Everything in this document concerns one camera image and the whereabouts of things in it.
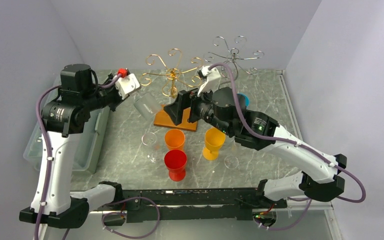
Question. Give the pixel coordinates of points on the yellow plastic wine glass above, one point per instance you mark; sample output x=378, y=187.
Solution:
x=213, y=141

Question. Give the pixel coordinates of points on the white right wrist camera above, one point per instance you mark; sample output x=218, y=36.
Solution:
x=209, y=75

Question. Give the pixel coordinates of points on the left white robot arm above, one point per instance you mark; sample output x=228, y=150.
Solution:
x=62, y=122

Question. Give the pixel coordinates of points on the orange plastic wine glass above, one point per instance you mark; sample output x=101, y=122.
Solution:
x=175, y=139

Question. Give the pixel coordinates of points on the clear wine glass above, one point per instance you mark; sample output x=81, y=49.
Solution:
x=152, y=148
x=147, y=106
x=232, y=153

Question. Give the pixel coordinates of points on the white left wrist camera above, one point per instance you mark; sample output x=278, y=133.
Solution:
x=127, y=83

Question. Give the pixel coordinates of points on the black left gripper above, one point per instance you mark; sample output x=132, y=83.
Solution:
x=118, y=100

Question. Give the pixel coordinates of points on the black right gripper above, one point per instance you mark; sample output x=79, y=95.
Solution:
x=185, y=99

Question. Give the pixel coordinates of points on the chrome wire glass rack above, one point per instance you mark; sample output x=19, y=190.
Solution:
x=233, y=57

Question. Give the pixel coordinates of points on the gold wire rack wooden base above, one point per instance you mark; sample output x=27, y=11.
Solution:
x=173, y=75

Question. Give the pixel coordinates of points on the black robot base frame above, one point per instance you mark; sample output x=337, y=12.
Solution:
x=142, y=204

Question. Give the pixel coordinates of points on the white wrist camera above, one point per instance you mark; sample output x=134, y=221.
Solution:
x=127, y=83
x=209, y=75

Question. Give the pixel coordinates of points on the blue plastic wine glass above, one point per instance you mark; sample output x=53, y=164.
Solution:
x=245, y=99

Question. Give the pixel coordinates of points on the clear plastic storage bin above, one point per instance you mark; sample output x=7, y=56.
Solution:
x=88, y=149

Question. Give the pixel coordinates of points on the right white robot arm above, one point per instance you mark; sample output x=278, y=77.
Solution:
x=317, y=179

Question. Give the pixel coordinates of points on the red plastic wine glass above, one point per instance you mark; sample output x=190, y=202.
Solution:
x=175, y=162

